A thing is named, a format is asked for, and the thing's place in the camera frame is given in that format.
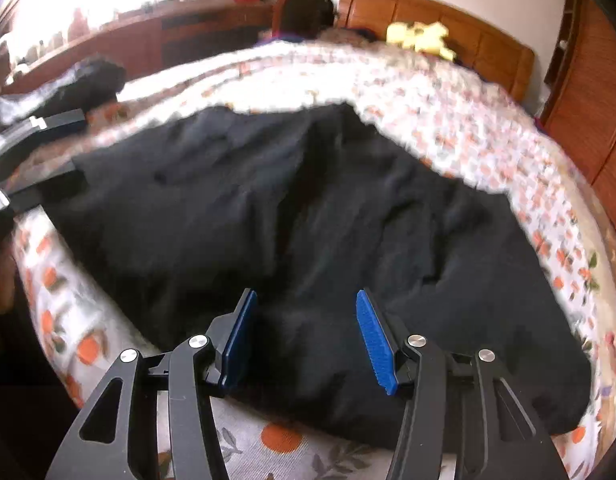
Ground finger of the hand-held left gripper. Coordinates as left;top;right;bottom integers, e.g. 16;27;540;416
0;167;86;217
0;108;87;163

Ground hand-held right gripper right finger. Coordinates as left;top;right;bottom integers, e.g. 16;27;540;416
355;287;572;480

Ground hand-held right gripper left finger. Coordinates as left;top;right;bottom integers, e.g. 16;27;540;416
45;287;259;480

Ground black coat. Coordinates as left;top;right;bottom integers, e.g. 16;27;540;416
45;101;595;450

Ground small black cloth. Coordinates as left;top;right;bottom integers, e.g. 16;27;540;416
35;56;129;117

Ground long wooden cabinet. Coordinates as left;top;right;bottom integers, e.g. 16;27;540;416
0;1;276;97

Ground floral orange print bedsheet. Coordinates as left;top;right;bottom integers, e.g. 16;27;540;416
0;35;616;480

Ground yellow plush toy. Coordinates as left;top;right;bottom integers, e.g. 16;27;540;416
385;20;459;62

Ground wooden bed headboard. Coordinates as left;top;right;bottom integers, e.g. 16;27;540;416
336;0;536;105

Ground wooden slatted wardrobe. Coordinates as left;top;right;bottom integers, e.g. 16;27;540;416
539;0;616;221

